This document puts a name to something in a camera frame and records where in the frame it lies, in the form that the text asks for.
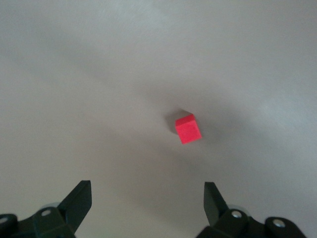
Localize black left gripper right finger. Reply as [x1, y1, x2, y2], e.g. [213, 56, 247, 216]
[195, 182, 308, 238]

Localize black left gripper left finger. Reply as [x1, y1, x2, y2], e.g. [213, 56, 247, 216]
[0, 180, 93, 238]

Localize red cube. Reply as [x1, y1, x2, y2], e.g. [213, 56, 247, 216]
[174, 114, 203, 145]

